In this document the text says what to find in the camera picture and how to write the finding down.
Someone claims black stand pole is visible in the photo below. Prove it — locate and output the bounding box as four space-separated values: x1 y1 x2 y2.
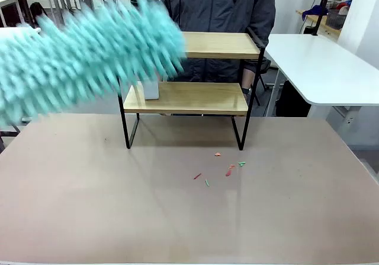
310 0 335 37

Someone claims person's left forearm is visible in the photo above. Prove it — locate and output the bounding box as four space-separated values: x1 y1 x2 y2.
241 69 253 89

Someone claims blue cloth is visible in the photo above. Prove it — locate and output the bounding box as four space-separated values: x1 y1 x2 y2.
301 4 330 21

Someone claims black office chair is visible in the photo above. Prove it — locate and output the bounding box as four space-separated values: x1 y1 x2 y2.
28 1 50 26

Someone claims white box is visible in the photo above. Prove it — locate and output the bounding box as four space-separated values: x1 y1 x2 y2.
136 80 161 101

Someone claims white table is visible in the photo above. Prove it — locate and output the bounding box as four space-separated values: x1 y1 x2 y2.
264 33 379 135

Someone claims teal fluffy duster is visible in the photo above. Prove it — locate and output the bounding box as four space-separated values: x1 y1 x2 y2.
0 0 188 128

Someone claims person in dark jacket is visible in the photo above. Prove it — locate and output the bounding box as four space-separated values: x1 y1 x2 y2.
147 0 277 84

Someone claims black stool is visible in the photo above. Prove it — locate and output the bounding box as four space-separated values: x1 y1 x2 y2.
255 57 275 106

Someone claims wooden shelf with black frame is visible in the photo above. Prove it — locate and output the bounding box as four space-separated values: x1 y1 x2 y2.
117 27 267 151

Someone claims black mesh basket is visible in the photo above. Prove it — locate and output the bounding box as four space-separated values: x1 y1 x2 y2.
326 9 348 30

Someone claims wooden background table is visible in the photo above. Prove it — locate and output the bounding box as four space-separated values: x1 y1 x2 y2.
296 9 342 38

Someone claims black bag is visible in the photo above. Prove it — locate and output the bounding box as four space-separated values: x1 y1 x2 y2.
275 80 312 118

